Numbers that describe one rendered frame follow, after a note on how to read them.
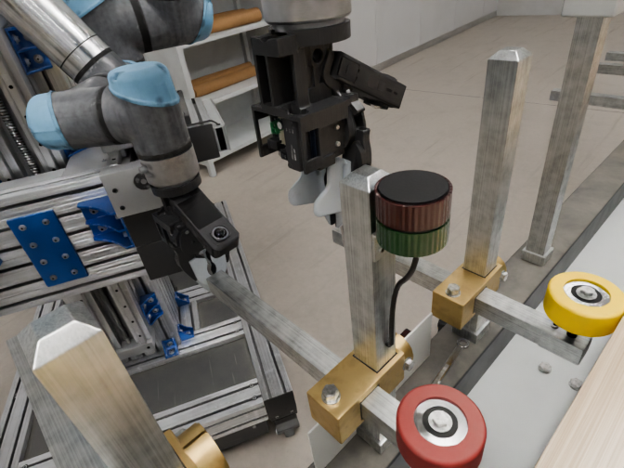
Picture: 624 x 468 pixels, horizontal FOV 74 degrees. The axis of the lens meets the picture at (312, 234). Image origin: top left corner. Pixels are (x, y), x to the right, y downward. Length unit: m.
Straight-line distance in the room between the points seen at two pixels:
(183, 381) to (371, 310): 1.07
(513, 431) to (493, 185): 0.40
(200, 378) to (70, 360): 1.18
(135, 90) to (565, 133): 0.66
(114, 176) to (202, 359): 0.81
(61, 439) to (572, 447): 0.43
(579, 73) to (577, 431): 0.53
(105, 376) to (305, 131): 0.23
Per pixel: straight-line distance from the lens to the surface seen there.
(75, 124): 0.61
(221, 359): 1.44
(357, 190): 0.35
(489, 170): 0.58
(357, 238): 0.38
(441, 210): 0.32
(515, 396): 0.82
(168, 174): 0.59
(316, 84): 0.39
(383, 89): 0.45
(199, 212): 0.60
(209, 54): 3.53
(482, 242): 0.64
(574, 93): 0.80
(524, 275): 0.92
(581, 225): 1.10
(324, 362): 0.53
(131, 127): 0.58
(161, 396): 1.43
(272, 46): 0.36
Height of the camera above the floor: 1.27
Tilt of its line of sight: 34 degrees down
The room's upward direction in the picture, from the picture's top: 8 degrees counter-clockwise
